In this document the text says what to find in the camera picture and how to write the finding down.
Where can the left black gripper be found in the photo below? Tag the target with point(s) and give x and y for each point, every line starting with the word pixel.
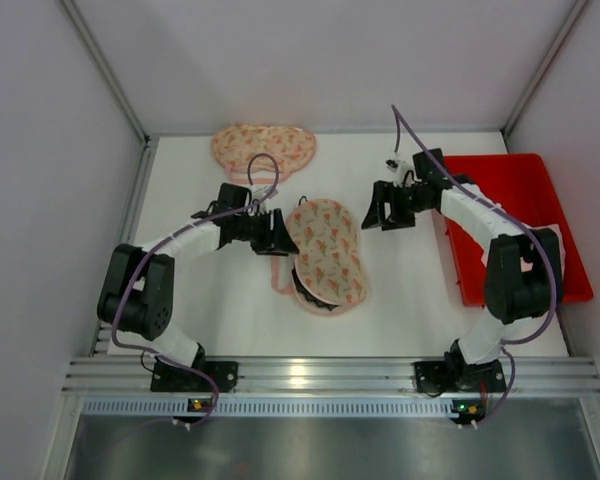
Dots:
pixel 268 231

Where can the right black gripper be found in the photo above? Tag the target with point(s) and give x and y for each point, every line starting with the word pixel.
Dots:
pixel 393 204

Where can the floral mesh laundry bag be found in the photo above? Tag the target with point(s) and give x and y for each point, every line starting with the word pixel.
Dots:
pixel 329 262

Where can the pink cloth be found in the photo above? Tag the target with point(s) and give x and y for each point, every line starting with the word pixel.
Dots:
pixel 526 266

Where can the black lace bra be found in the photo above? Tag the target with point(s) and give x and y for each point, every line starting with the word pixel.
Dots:
pixel 308 296

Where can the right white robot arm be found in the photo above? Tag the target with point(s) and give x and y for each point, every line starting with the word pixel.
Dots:
pixel 523 282

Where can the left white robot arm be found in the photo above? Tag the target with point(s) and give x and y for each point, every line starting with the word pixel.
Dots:
pixel 142 297

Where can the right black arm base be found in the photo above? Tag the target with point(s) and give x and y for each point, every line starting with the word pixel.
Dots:
pixel 437 377

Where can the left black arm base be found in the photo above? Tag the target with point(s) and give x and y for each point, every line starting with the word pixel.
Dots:
pixel 166 378

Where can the red plastic tray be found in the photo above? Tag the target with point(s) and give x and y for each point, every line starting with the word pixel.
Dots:
pixel 522 185

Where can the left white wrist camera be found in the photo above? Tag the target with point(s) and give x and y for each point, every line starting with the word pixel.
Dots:
pixel 261 193

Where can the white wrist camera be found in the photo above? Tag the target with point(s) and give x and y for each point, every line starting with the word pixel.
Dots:
pixel 400 168
pixel 261 193

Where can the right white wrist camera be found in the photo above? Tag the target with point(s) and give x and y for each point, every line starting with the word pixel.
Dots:
pixel 400 168

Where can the aluminium mounting rail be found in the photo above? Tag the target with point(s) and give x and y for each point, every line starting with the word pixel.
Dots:
pixel 536 377

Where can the slotted grey cable duct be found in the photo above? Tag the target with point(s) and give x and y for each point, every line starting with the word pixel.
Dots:
pixel 274 407

